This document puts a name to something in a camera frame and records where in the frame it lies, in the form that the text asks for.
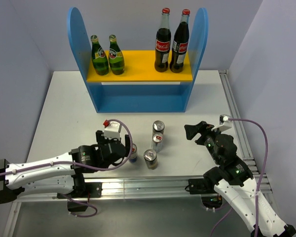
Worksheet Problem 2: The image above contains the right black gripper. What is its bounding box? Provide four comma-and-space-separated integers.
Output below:
184, 120, 224, 164

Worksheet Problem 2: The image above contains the silver blue can red logo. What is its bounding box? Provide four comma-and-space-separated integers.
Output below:
128, 143, 138, 163

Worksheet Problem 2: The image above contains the green glass bottle front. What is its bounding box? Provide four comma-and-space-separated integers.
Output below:
109, 35, 125, 75

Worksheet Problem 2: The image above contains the green glass bottle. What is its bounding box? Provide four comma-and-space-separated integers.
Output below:
109, 35, 125, 75
90, 35, 109, 76

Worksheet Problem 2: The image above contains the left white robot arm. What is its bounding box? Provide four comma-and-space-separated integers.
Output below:
0, 130, 133, 204

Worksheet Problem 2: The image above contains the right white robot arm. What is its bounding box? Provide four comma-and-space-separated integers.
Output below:
184, 116, 296, 237

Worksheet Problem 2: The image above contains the rear dark beverage can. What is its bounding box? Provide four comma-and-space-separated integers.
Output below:
152, 120, 165, 135

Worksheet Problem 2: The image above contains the front dark gold beverage can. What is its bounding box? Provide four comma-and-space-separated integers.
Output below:
144, 149, 158, 170

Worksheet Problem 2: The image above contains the blue and yellow wooden shelf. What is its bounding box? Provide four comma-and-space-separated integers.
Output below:
67, 7, 209, 113

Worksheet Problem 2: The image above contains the silver can red logo middle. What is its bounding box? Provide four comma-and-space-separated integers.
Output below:
151, 132, 163, 153

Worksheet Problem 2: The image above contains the right cola glass bottle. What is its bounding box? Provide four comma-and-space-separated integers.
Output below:
170, 9, 190, 73

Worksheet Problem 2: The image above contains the cola glass bottle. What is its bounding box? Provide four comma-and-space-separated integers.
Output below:
170, 9, 190, 73
154, 7, 171, 72

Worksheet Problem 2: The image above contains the left cola glass bottle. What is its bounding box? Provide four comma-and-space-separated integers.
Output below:
154, 7, 171, 72

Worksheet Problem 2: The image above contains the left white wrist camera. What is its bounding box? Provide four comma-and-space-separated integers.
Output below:
103, 120, 121, 140

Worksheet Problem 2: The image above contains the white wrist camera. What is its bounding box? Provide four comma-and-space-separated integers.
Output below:
103, 120, 121, 140
211, 115, 232, 132

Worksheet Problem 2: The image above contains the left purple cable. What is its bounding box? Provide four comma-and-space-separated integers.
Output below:
0, 118, 134, 218

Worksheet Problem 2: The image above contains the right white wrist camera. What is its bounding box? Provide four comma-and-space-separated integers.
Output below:
211, 115, 232, 132

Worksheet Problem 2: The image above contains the right side aluminium rail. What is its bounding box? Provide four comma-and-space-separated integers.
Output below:
218, 70, 257, 168

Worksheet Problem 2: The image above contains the aluminium rail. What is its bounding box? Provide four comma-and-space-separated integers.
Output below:
218, 70, 257, 168
2, 174, 273, 237

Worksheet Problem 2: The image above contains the front aluminium rail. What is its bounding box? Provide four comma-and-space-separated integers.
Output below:
2, 174, 273, 237

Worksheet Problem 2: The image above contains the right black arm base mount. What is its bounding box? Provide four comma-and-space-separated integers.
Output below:
185, 178, 224, 212

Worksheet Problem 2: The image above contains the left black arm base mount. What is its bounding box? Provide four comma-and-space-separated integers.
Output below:
56, 182, 103, 217

